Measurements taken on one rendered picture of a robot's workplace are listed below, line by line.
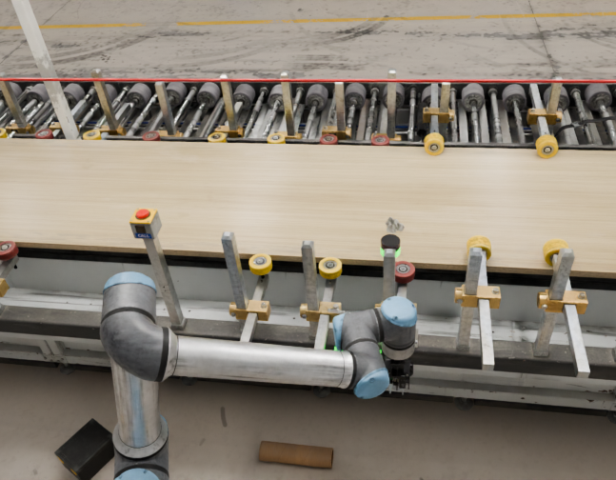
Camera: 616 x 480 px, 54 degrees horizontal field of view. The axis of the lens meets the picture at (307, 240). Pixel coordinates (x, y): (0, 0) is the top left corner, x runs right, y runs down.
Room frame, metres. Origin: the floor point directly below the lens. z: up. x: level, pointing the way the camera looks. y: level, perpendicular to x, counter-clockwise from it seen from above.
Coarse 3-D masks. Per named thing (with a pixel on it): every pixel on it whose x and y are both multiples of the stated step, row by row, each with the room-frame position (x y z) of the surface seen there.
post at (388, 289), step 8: (384, 256) 1.32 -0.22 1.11; (392, 256) 1.31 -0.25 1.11; (384, 264) 1.32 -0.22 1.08; (392, 264) 1.31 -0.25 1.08; (384, 272) 1.32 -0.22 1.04; (392, 272) 1.31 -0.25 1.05; (384, 280) 1.32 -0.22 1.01; (392, 280) 1.31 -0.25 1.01; (384, 288) 1.32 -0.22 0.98; (392, 288) 1.31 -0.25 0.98; (384, 296) 1.32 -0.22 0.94; (392, 296) 1.31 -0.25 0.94
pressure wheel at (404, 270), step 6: (396, 264) 1.49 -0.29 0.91; (402, 264) 1.49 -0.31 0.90; (408, 264) 1.48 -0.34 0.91; (396, 270) 1.46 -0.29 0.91; (402, 270) 1.45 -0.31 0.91; (408, 270) 1.45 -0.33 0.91; (414, 270) 1.45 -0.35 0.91; (396, 276) 1.44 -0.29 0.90; (402, 276) 1.43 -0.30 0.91; (408, 276) 1.43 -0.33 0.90; (402, 282) 1.43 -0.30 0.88; (408, 282) 1.43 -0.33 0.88
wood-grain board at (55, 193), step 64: (0, 192) 2.17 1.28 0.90; (64, 192) 2.12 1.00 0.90; (128, 192) 2.08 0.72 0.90; (192, 192) 2.03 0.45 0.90; (256, 192) 1.98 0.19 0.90; (320, 192) 1.94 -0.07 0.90; (384, 192) 1.90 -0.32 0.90; (448, 192) 1.86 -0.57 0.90; (512, 192) 1.82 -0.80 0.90; (576, 192) 1.78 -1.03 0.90; (320, 256) 1.57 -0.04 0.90; (448, 256) 1.51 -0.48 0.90; (512, 256) 1.47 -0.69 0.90; (576, 256) 1.44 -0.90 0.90
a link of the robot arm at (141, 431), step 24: (120, 288) 0.96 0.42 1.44; (144, 288) 0.97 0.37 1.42; (144, 312) 0.90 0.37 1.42; (120, 384) 0.91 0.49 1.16; (144, 384) 0.91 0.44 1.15; (120, 408) 0.92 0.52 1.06; (144, 408) 0.91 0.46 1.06; (120, 432) 0.93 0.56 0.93; (144, 432) 0.91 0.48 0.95; (168, 432) 1.01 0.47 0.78; (120, 456) 0.90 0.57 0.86; (144, 456) 0.88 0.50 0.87; (168, 456) 0.93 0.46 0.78
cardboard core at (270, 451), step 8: (264, 448) 1.33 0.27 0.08; (272, 448) 1.33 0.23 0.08; (280, 448) 1.32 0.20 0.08; (288, 448) 1.32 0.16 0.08; (296, 448) 1.32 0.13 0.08; (304, 448) 1.31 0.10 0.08; (312, 448) 1.31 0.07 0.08; (320, 448) 1.31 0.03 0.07; (328, 448) 1.31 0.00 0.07; (264, 456) 1.30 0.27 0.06; (272, 456) 1.30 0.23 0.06; (280, 456) 1.29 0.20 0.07; (288, 456) 1.29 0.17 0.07; (296, 456) 1.28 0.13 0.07; (304, 456) 1.28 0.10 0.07; (312, 456) 1.27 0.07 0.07; (320, 456) 1.27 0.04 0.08; (328, 456) 1.27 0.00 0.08; (296, 464) 1.27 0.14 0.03; (304, 464) 1.26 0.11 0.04; (312, 464) 1.26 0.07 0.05; (320, 464) 1.25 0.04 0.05; (328, 464) 1.24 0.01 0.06
